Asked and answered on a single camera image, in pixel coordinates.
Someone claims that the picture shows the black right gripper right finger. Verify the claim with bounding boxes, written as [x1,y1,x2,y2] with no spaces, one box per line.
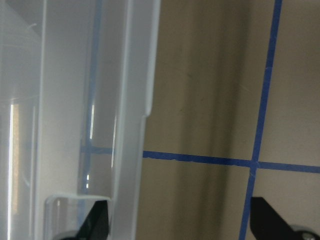
[249,197,300,240]

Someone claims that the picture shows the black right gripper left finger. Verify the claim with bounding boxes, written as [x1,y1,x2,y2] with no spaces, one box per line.
[75,200,109,240]

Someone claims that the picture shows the clear plastic box lid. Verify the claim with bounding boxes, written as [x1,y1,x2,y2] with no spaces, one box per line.
[0,0,161,240]

